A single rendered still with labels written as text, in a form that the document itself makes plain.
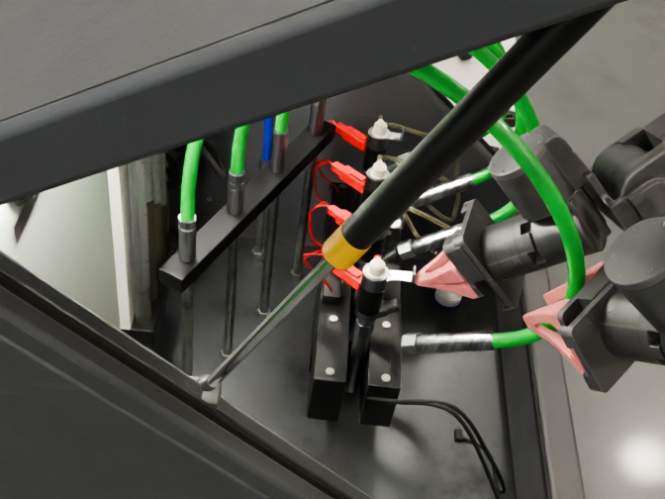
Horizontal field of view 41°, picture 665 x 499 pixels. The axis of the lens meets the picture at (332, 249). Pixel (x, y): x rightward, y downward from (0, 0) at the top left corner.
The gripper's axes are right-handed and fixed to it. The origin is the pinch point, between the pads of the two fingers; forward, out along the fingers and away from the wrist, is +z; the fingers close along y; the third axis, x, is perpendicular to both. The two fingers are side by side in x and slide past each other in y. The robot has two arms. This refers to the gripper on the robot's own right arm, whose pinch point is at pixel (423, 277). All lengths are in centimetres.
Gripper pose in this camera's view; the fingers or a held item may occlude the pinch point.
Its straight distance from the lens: 94.0
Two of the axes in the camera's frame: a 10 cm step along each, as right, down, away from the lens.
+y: -6.0, -6.9, -4.1
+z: -7.4, 2.8, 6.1
